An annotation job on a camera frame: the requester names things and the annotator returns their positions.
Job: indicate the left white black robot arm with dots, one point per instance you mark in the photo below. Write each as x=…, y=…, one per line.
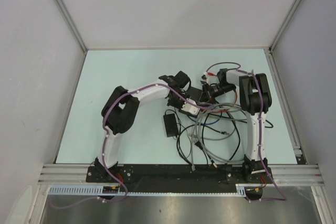
x=120, y=111

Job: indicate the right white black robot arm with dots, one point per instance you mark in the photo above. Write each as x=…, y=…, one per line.
x=255, y=100

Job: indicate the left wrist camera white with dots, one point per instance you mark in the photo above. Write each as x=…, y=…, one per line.
x=190, y=107

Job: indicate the slotted cable duct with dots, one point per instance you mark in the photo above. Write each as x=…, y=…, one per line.
x=82, y=190

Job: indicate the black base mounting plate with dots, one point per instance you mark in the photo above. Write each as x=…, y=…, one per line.
x=180, y=179

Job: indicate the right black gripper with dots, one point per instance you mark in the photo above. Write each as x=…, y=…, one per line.
x=207, y=89

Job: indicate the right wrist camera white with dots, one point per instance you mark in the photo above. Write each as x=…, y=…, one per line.
x=205, y=78

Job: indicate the black power adapter brick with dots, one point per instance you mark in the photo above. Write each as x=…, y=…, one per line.
x=170, y=125

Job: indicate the aluminium frame rail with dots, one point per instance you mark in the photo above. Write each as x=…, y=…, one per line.
x=283, y=174

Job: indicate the black network switch box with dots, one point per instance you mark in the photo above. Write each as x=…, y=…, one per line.
x=196, y=95

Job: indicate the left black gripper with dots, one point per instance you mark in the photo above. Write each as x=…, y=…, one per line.
x=179, y=106

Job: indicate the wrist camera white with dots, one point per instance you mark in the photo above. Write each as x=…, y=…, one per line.
x=205, y=78
x=190, y=107

